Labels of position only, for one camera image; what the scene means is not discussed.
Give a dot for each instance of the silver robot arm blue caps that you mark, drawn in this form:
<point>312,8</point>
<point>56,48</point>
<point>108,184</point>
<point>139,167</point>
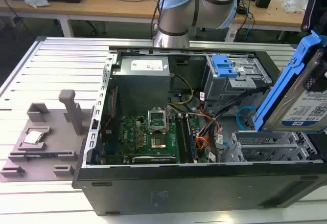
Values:
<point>176,17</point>

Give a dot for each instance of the blue drive carrier latch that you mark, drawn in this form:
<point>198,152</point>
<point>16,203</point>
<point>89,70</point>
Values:
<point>224,68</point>

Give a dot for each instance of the crumpled white plastic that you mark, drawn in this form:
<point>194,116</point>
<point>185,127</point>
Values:
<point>35,1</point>

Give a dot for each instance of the grey power supply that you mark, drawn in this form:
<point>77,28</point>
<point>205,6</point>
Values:
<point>143,88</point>

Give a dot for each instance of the hard disk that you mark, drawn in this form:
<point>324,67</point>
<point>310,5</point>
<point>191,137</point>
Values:
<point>288,101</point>

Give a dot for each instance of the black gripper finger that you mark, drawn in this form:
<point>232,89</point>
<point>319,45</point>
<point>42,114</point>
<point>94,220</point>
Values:
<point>323,63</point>
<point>309,14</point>

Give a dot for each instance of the clear plastic bag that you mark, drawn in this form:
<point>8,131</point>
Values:
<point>295,4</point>

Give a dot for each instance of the wooden desk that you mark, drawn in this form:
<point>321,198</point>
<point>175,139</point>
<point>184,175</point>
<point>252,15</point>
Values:
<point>102,5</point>

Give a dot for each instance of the silver CPU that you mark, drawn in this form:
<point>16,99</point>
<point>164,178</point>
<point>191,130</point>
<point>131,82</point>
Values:
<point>33,137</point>

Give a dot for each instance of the metal disk bay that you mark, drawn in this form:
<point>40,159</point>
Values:
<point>255,144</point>

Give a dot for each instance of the black RAM slot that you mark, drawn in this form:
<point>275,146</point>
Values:
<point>182,139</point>
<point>191,139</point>

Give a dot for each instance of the grey parts rack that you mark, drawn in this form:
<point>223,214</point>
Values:
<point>58,142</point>

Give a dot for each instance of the black graphics card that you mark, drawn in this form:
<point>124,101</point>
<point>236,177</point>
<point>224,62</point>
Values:
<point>153,159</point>

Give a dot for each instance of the black case fan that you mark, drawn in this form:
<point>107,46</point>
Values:
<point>113,111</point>

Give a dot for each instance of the CPU socket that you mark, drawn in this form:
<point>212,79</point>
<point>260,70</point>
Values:
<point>158,142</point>

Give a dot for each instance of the metal drive cage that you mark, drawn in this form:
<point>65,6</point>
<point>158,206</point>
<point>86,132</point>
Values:
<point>219,88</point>

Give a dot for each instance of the green motherboard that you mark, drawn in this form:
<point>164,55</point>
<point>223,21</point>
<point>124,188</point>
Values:
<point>132,137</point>

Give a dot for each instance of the black PC case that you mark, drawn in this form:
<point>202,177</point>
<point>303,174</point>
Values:
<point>178,190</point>

